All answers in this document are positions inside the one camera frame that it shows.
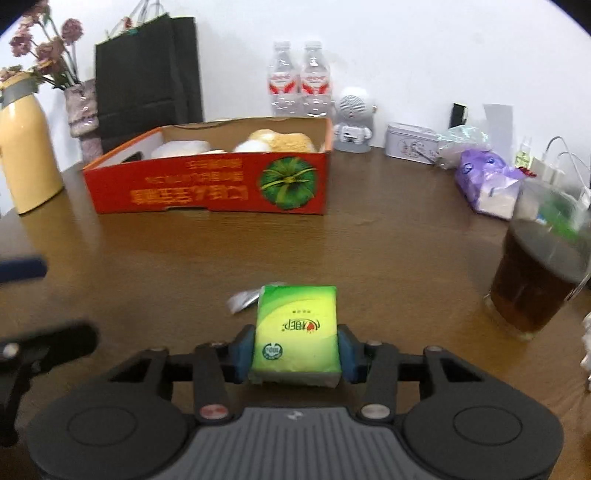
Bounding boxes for red cardboard box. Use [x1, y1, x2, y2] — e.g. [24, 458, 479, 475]
[82, 117, 334, 217]

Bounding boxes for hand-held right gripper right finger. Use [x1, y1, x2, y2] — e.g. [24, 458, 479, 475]
[336, 324, 485, 422]

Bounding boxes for white round speaker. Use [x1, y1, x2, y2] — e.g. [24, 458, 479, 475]
[333, 87, 377, 153]

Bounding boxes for silver metal tin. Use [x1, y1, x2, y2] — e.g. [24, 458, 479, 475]
[385, 122, 439, 165]

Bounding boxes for black paper bag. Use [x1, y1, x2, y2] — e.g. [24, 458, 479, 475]
[95, 14, 205, 153]

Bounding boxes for crumpled clear plastic bag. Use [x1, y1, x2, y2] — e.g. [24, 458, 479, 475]
[436, 126, 490, 170]

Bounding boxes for yellow item inside box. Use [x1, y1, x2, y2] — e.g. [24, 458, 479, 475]
[268, 130, 320, 153]

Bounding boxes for dried pink flowers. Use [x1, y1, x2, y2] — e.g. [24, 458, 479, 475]
[0, 0, 85, 89]

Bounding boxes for purple tissue pack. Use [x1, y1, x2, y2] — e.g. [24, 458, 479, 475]
[455, 148, 526, 220]

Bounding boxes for glass of dark tea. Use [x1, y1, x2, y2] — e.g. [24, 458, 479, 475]
[484, 178, 591, 342]

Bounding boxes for small green box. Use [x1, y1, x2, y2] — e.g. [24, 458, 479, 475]
[536, 203, 583, 241]

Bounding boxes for green tissue packet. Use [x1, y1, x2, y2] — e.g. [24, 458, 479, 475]
[248, 284, 343, 388]

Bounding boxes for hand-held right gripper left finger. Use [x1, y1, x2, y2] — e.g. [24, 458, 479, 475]
[108, 325, 257, 423]

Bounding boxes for yellow thermos jug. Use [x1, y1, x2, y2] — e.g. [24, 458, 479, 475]
[0, 75, 65, 215]

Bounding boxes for purple textured vase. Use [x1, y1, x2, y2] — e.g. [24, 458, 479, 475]
[65, 78, 105, 163]

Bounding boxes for white charger with cables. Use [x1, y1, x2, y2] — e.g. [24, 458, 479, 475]
[531, 135, 591, 204]

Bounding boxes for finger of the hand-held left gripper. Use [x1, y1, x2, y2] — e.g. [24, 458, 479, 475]
[0, 257, 48, 283]
[0, 322, 99, 370]

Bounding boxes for clear water bottle red label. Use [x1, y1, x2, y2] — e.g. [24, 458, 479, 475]
[300, 41, 334, 118]
[268, 41, 302, 117]

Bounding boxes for small silver wrapper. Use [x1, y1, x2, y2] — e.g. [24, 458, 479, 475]
[226, 288, 262, 315]

